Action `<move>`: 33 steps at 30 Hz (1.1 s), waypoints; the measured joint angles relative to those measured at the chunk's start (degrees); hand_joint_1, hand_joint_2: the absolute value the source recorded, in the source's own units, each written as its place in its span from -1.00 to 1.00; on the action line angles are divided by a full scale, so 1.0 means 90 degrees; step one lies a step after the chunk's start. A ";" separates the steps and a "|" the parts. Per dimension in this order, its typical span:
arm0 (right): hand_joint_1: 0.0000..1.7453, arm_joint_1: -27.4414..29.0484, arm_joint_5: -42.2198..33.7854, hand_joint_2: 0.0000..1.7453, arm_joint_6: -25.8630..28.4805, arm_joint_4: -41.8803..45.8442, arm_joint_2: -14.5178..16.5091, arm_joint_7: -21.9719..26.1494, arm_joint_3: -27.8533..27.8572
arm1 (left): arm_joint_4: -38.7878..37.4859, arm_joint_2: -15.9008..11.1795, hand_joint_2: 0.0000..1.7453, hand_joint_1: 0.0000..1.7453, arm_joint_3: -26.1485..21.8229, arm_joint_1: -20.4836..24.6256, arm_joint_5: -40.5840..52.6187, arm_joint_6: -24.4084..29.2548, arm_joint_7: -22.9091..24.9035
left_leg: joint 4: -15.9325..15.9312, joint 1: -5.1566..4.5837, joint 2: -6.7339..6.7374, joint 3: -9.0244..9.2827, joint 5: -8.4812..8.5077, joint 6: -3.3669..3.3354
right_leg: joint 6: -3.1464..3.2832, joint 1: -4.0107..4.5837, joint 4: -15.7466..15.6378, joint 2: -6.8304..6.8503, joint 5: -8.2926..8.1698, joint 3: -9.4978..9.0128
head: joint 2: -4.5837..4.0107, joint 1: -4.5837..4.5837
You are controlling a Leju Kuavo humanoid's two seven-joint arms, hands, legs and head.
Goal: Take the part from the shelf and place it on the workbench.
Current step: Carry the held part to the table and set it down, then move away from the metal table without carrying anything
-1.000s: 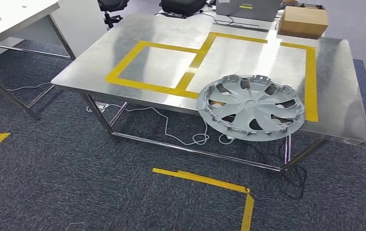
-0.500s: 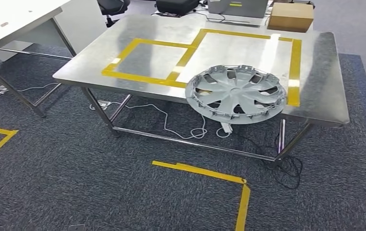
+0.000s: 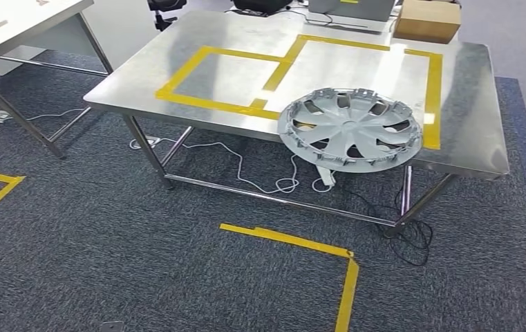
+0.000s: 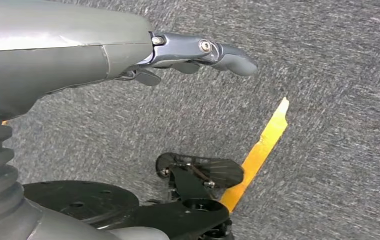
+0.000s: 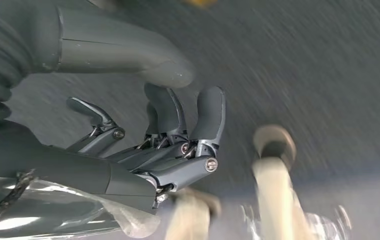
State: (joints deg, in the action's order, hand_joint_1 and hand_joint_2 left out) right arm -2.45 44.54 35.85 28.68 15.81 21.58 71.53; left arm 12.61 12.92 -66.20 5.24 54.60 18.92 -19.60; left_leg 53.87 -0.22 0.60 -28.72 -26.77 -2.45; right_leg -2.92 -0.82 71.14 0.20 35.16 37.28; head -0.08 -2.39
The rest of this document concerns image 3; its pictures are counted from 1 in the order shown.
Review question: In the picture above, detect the silver wheel hubcap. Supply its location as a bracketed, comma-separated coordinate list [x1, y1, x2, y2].
[277, 88, 424, 174]

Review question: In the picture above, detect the steel workbench with yellow tape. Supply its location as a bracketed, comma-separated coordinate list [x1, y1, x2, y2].
[83, 10, 511, 239]

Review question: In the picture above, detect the yellow tape on workbench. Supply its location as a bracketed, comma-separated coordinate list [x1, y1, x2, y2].
[155, 34, 443, 151]

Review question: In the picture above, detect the small white power strip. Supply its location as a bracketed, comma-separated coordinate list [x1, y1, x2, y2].
[315, 165, 337, 187]

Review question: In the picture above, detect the torn yellow floor tape square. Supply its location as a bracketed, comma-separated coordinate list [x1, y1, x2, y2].
[220, 223, 359, 332]

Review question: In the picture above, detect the black bag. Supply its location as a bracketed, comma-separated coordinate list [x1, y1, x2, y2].
[232, 0, 293, 15]

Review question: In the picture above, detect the black office chair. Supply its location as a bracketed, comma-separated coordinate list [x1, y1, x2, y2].
[147, 0, 188, 32]

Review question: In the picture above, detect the white cabinet panel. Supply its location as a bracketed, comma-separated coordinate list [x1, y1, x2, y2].
[0, 0, 160, 77]

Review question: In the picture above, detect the brown cardboard box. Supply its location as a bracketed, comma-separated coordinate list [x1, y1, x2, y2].
[393, 0, 462, 44]

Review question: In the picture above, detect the steel table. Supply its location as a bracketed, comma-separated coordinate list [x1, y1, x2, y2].
[0, 0, 113, 160]

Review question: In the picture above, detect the coiled white floor cable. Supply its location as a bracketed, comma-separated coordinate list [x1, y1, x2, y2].
[129, 136, 337, 194]

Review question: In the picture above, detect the black floor cable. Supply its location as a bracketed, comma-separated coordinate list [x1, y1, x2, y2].
[335, 176, 434, 268]

